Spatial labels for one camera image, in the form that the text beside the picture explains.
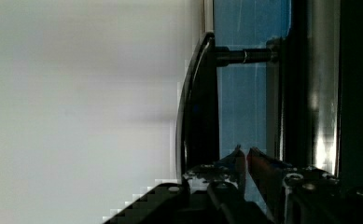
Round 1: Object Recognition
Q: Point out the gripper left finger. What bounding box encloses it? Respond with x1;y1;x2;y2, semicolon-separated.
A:
215;145;246;189

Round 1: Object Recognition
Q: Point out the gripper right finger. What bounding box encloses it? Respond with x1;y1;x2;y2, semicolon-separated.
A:
246;147;291;215

